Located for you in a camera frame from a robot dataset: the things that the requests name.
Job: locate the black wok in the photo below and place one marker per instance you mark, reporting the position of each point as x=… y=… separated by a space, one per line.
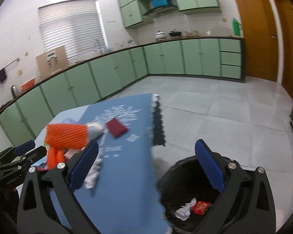
x=175 y=34

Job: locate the green thermos bottle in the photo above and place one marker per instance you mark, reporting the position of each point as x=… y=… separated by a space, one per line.
x=236 y=27

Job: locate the green lower kitchen cabinets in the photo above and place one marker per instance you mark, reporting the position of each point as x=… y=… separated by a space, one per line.
x=90 y=81

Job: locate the brown wooden door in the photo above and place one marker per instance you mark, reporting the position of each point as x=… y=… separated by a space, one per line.
x=260 y=34
x=285 y=12

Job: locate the white window blinds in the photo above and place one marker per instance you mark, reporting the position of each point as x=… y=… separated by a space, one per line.
x=76 y=25

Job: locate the brown cardboard box on counter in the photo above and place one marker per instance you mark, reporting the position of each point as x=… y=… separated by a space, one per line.
x=51 y=62

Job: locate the dark hanging towel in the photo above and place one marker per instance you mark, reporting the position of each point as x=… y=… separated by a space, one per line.
x=3 y=75

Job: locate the white tissue in bin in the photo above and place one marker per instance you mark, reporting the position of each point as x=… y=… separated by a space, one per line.
x=184 y=212

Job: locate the black trash bin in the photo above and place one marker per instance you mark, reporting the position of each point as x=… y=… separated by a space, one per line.
x=179 y=185

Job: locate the orange foam fruit net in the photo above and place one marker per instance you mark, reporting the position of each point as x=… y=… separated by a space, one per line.
x=71 y=136

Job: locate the red plastic basin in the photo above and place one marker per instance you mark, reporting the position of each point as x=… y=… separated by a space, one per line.
x=28 y=85

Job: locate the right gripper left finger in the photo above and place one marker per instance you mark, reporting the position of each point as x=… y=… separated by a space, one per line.
x=36 y=212

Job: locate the dark red small packet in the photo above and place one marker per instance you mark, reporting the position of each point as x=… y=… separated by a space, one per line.
x=116 y=128

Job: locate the range hood with blue box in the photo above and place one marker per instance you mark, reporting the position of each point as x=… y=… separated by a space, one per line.
x=156 y=8

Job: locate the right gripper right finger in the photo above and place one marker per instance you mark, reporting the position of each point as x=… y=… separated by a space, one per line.
x=245 y=203

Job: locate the white tissue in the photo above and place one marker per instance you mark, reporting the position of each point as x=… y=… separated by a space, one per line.
x=93 y=173
x=184 y=212

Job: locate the white cooking pot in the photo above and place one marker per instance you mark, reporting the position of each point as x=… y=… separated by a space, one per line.
x=160 y=36

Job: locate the red packet in bin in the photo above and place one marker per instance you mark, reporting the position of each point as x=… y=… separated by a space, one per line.
x=200 y=207

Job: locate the white plastic bottle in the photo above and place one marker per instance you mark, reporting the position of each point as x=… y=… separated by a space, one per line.
x=94 y=130

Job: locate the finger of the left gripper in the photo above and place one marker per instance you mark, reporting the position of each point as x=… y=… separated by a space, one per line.
x=34 y=155
x=24 y=148

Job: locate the blue patterned tablecloth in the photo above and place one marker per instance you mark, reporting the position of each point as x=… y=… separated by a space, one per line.
x=125 y=198

